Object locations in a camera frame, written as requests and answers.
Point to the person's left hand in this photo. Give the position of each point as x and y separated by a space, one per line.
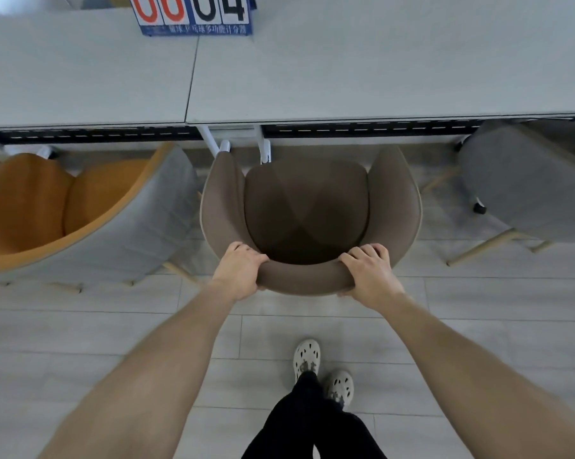
237 274

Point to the person's right hand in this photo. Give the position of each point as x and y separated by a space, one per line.
373 279

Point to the brown upholstered chair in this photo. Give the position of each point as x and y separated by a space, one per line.
521 186
306 210

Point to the orange upholstered chair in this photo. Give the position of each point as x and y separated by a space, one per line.
125 234

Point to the person's left forearm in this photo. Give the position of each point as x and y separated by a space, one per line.
139 387

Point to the person's right forearm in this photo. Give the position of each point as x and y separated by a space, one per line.
478 387

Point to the white left clog shoe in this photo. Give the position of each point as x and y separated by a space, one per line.
307 358

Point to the white clog shoe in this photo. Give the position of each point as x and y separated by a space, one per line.
307 358
340 387

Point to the white right clog shoe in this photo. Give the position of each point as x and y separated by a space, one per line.
340 387

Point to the black trousers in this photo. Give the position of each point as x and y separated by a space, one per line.
306 425

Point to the light grey table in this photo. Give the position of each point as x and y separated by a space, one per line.
77 71
387 57

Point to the blue flip scoreboard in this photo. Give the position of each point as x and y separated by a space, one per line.
192 14

